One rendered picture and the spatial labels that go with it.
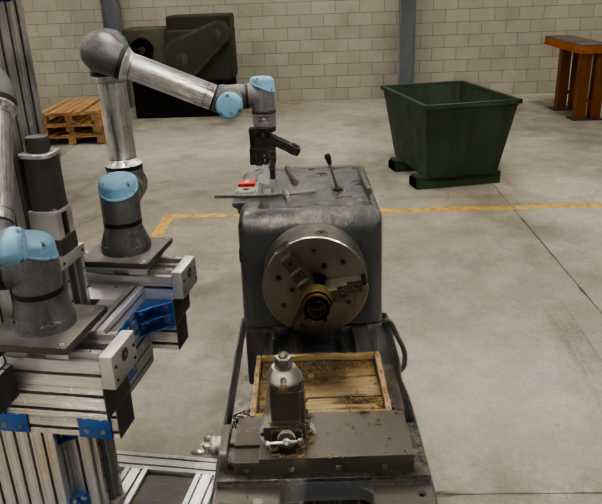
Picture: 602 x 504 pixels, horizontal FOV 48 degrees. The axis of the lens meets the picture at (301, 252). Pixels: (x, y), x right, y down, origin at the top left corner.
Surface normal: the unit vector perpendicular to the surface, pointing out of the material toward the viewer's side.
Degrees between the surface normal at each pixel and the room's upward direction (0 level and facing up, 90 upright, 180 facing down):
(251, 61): 90
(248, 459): 0
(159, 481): 0
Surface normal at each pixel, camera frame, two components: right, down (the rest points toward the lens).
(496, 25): -0.03, 0.37
